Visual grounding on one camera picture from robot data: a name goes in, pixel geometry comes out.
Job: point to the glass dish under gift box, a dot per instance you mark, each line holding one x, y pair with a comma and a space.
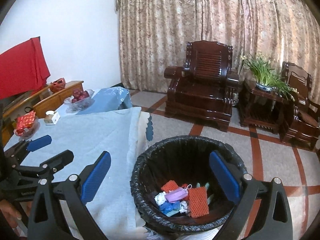
28, 132

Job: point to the glass fruit bowl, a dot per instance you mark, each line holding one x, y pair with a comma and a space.
80, 105

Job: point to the blue plastic bag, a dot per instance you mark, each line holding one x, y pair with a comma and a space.
170, 209

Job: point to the red apples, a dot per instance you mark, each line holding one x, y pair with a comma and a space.
79, 95

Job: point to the white tissue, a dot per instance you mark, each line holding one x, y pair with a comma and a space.
184, 207

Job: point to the dark wooden side table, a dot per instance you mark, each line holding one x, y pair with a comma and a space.
260, 108

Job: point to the green potted plant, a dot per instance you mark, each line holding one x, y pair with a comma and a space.
267, 77

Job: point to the orange foam net piece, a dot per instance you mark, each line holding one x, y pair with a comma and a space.
198, 205

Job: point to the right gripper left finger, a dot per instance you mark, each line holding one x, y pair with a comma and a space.
77, 190

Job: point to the wooden tv cabinet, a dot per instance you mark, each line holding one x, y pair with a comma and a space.
40, 102

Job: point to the orange woven basket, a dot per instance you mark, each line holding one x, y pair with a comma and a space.
57, 85

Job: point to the light blue table cloth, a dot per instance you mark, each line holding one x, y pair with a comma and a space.
121, 133

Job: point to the red cloth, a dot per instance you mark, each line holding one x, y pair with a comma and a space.
23, 68

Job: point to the dark wooden armchair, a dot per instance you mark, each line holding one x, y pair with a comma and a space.
205, 85
301, 114

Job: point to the red gift box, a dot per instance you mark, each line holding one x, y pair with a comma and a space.
25, 121

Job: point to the white tissue box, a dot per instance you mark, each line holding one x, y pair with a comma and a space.
51, 118

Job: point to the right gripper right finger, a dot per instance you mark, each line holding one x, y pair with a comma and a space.
273, 219

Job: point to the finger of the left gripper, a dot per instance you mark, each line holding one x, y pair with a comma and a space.
21, 149
50, 166

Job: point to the white paper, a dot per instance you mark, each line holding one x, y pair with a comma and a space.
160, 198

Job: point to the person's left hand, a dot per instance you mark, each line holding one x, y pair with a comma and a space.
11, 214

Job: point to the black lined trash bin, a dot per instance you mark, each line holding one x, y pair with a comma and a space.
184, 159

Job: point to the beige patterned curtain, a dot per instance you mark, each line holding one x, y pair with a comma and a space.
153, 34

